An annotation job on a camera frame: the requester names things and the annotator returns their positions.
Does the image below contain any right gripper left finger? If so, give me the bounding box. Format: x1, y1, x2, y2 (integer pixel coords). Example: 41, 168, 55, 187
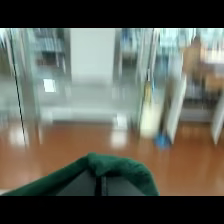
57, 169, 102, 197

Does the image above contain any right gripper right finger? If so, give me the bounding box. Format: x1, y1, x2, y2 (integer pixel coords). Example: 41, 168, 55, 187
101, 175, 147, 197

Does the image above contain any green T-shirt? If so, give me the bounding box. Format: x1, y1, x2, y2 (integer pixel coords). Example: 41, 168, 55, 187
2, 152, 161, 197

